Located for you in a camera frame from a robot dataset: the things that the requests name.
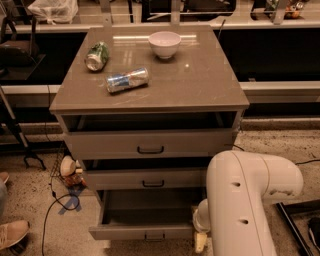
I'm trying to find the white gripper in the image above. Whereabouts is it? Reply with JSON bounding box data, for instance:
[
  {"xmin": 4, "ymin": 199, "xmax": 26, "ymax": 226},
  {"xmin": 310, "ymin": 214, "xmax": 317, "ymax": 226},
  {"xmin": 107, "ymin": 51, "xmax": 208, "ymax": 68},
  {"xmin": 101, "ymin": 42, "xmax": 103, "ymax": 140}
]
[{"xmin": 193, "ymin": 209, "xmax": 211, "ymax": 253}]

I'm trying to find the grey bottom drawer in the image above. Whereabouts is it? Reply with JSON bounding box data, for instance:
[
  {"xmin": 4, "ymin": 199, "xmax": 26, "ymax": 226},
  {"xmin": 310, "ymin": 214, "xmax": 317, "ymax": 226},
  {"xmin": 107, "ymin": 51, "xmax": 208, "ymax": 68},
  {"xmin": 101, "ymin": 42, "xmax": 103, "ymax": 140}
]
[{"xmin": 89, "ymin": 187, "xmax": 206, "ymax": 241}]

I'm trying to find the grey drawer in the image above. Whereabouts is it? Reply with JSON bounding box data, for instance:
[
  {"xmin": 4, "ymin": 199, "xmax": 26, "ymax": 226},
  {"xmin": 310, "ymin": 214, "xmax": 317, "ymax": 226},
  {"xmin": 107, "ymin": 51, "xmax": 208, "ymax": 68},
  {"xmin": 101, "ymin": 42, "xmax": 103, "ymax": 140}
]
[
  {"xmin": 83, "ymin": 167, "xmax": 207, "ymax": 190},
  {"xmin": 64, "ymin": 129, "xmax": 237, "ymax": 160},
  {"xmin": 89, "ymin": 187, "xmax": 206, "ymax": 241}
]

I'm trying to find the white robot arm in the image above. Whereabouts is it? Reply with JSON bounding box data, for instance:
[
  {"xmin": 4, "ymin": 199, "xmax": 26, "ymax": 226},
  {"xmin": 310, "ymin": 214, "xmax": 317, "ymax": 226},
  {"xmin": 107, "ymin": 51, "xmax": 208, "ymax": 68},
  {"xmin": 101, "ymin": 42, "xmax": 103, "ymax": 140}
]
[{"xmin": 193, "ymin": 150, "xmax": 303, "ymax": 256}]

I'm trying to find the grey top drawer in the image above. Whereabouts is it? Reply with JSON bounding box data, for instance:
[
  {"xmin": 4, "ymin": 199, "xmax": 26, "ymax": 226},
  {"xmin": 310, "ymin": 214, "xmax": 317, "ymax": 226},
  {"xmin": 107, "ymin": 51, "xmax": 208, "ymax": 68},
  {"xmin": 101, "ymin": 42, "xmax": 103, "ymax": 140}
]
[{"xmin": 64, "ymin": 129, "xmax": 237, "ymax": 160}]

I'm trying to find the grey middle drawer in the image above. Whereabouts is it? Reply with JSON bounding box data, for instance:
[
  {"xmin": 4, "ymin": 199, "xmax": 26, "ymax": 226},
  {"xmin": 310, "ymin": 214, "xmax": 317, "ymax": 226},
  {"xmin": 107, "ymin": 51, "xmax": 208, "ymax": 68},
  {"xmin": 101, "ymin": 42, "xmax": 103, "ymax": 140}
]
[{"xmin": 83, "ymin": 167, "xmax": 207, "ymax": 190}]

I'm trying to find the grey drawer cabinet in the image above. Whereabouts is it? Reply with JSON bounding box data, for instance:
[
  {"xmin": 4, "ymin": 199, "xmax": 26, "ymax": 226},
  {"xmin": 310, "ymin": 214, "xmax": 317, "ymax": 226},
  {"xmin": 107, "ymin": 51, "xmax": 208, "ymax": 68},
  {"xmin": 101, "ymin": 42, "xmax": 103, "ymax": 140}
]
[{"xmin": 49, "ymin": 25, "xmax": 250, "ymax": 241}]

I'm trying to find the black metal stand leg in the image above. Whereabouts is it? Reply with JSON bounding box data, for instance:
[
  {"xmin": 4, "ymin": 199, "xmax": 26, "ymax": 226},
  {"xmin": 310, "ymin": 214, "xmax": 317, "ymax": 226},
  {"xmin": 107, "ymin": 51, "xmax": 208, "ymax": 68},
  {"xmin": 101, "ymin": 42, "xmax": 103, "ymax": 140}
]
[{"xmin": 276, "ymin": 200, "xmax": 320, "ymax": 256}]

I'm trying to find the blue silver soda can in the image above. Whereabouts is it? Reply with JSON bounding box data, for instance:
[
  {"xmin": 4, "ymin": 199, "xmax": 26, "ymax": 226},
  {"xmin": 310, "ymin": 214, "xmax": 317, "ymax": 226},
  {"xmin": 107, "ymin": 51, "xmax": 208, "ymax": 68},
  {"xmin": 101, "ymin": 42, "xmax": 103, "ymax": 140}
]
[{"xmin": 106, "ymin": 68, "xmax": 149, "ymax": 93}]

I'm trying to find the tan sneaker shoe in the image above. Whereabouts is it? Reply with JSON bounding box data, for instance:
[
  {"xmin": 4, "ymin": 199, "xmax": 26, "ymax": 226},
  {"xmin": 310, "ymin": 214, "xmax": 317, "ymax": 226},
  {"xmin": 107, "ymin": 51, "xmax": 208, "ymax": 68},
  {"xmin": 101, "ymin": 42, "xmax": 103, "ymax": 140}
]
[{"xmin": 0, "ymin": 220, "xmax": 30, "ymax": 250}]

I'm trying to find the white bowl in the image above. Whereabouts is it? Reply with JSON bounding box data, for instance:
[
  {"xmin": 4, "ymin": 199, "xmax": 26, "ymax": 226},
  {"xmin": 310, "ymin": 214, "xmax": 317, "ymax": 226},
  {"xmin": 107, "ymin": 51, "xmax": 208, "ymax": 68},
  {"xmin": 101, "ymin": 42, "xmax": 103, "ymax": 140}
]
[{"xmin": 148, "ymin": 31, "xmax": 181, "ymax": 59}]

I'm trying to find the green crushed soda can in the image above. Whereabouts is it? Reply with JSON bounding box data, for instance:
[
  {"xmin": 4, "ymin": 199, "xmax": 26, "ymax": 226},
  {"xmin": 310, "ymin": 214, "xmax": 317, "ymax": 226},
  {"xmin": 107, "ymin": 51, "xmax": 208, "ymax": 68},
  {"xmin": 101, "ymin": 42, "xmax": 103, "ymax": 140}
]
[{"xmin": 85, "ymin": 41, "xmax": 109, "ymax": 72}]

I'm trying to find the black tripod leg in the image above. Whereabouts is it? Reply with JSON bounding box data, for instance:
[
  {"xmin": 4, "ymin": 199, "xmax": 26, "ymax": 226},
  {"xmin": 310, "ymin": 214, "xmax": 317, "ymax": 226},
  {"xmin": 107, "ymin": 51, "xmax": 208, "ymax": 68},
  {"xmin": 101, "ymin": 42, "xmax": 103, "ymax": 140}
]
[{"xmin": 0, "ymin": 86, "xmax": 46, "ymax": 170}]

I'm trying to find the dark bag on shelf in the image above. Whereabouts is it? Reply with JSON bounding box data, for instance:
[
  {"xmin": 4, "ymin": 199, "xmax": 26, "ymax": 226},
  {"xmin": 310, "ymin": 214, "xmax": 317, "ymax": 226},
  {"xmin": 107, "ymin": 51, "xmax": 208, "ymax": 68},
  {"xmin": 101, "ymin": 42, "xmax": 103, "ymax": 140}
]
[{"xmin": 0, "ymin": 17, "xmax": 39, "ymax": 67}]

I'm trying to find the white plastic bag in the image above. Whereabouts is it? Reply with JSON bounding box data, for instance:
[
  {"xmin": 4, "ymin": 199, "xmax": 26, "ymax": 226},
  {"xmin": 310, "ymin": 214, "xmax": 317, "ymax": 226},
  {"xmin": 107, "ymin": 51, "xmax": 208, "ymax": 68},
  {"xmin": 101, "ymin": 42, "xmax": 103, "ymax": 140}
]
[{"xmin": 28, "ymin": 0, "xmax": 78, "ymax": 24}]

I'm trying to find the black floor cable right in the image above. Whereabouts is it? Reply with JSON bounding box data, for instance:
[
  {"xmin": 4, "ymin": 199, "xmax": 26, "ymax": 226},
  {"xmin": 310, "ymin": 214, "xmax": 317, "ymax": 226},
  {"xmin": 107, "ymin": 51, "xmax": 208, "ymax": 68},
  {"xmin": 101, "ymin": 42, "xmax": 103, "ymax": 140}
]
[{"xmin": 233, "ymin": 144, "xmax": 320, "ymax": 167}]

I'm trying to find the black floor cable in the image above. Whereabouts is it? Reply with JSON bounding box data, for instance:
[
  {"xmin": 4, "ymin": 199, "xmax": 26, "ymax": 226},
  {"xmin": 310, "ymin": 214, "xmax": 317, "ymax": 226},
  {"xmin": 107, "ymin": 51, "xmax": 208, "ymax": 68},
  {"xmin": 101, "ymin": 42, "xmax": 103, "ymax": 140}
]
[
  {"xmin": 41, "ymin": 84, "xmax": 82, "ymax": 256},
  {"xmin": 233, "ymin": 144, "xmax": 320, "ymax": 167}
]

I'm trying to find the wire basket with toys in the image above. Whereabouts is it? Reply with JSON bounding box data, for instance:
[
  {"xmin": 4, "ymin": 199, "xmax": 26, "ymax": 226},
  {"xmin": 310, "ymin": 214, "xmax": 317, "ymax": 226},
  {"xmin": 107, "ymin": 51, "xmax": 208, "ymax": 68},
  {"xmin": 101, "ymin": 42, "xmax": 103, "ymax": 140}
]
[{"xmin": 50, "ymin": 147, "xmax": 86, "ymax": 188}]

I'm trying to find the black floor cable left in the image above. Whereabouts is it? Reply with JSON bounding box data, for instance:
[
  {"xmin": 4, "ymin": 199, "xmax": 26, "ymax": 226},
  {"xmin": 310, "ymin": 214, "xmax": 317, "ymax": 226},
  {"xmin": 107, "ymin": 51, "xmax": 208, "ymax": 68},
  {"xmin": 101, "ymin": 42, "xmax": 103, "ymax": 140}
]
[{"xmin": 41, "ymin": 84, "xmax": 82, "ymax": 256}]

